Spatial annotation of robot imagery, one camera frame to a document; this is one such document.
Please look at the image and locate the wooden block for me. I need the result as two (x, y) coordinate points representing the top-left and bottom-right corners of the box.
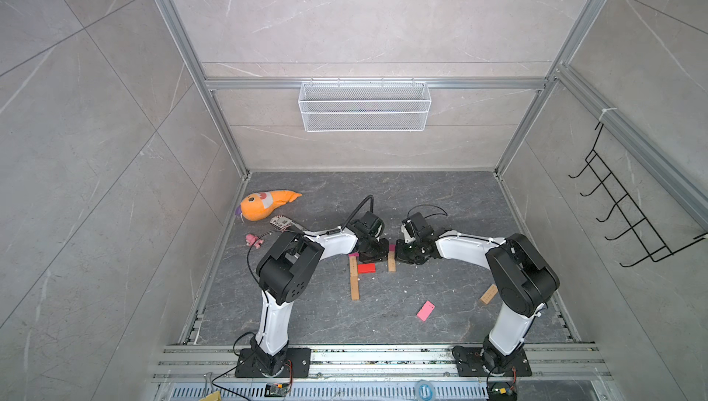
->
(348, 256), (359, 278)
(350, 276), (360, 301)
(387, 252), (396, 273)
(479, 284), (499, 305)

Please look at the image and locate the red block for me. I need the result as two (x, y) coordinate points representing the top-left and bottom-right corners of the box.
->
(357, 264), (376, 275)

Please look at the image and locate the pink block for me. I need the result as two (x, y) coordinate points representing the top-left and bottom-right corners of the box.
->
(417, 301), (435, 322)

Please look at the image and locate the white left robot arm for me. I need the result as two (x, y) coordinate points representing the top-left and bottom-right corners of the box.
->
(251, 194), (389, 359)

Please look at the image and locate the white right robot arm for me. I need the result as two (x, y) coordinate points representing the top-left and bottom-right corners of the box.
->
(395, 213), (560, 375)

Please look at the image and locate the small printed packet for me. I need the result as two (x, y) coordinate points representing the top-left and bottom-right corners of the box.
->
(270, 216), (305, 231)

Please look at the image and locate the small pink toy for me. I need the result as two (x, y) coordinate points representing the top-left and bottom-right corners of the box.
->
(245, 234), (264, 249)

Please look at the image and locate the orange plush toy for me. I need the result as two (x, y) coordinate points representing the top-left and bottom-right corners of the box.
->
(235, 190), (302, 221)

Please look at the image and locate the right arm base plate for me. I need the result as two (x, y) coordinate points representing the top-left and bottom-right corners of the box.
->
(452, 344), (532, 377)

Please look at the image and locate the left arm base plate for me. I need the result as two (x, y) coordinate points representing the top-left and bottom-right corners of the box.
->
(234, 347), (312, 378)

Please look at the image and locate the white wire basket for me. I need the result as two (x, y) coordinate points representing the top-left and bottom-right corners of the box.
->
(298, 81), (433, 133)

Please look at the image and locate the black wire hook rack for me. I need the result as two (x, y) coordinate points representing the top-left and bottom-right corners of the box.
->
(568, 124), (707, 269)

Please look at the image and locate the aluminium rail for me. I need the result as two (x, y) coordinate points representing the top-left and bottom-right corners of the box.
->
(149, 343), (612, 382)

